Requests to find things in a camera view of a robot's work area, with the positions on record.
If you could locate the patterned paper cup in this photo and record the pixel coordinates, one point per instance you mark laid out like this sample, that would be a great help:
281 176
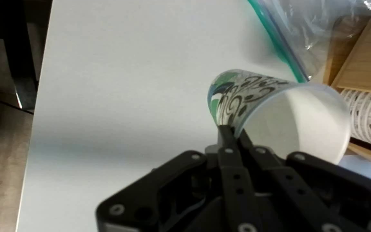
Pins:
305 120

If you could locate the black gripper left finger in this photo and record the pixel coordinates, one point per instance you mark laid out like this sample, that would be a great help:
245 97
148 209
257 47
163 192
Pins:
237 194

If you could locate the stack of paper cups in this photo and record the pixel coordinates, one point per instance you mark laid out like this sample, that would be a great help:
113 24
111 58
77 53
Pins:
369 118

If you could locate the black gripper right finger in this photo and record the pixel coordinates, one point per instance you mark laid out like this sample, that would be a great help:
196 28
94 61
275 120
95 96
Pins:
322 198

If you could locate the clear green-edged zip bag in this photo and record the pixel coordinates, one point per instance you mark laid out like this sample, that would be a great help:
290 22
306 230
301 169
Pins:
322 30

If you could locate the wooden cup dispenser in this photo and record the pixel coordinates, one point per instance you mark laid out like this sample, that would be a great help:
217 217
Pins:
366 60

